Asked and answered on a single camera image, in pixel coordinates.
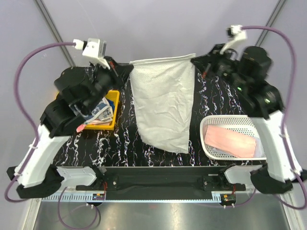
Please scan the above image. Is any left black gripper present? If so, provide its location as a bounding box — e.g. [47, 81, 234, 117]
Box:
[83, 55, 134, 112]

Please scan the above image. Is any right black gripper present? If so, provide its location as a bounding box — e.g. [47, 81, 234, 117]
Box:
[190, 43, 246, 91]

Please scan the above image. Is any blue patterned white towel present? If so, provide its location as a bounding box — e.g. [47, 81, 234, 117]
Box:
[84, 97, 115, 124]

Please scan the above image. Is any cream white towel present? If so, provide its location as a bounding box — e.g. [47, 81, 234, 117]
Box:
[130, 54, 196, 154]

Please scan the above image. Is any pink towel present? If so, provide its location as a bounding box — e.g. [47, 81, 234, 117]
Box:
[203, 125, 256, 158]

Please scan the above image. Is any light blue towel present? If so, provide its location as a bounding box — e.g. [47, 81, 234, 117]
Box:
[212, 138, 264, 158]

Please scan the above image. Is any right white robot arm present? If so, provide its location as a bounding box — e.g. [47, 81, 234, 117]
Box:
[191, 44, 307, 194]

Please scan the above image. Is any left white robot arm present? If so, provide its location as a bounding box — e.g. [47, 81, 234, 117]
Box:
[7, 57, 134, 201]

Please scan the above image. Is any yellow plastic tray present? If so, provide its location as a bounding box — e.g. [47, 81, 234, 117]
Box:
[76, 90, 120, 133]

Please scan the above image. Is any white perforated plastic basket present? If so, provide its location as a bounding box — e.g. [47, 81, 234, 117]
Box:
[200, 115, 267, 161]

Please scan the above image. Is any black marble pattern mat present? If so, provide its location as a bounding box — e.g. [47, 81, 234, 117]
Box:
[51, 66, 274, 167]

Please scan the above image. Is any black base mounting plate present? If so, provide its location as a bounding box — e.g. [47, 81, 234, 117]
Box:
[76, 166, 246, 202]

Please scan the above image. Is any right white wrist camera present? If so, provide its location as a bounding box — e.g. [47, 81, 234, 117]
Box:
[220, 25, 247, 55]

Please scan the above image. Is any right aluminium frame post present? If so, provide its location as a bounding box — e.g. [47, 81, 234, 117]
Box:
[255, 0, 288, 46]

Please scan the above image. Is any aluminium frame post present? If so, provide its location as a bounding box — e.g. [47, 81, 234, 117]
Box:
[34, 0, 75, 67]
[255, 0, 288, 46]

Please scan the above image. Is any left aluminium frame post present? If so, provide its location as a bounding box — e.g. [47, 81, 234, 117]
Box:
[34, 0, 75, 67]

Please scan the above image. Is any slotted cable duct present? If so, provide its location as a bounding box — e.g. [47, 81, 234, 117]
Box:
[42, 193, 106, 202]

